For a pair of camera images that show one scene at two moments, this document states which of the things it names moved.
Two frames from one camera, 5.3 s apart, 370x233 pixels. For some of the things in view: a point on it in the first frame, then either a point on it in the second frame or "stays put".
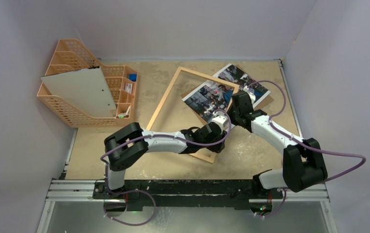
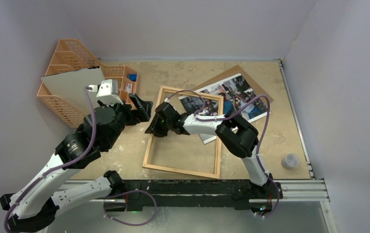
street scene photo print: x=213 y=96 stays put
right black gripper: x=236 y=105 → x=159 y=120
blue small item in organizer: x=132 y=77 stays put
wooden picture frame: x=170 y=89 → x=220 y=98
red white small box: x=128 y=88 stays put
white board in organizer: x=85 y=89 stays put
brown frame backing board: x=268 y=100 → x=235 y=71
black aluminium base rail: x=181 y=194 stays put
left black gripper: x=216 y=148 → x=143 y=107
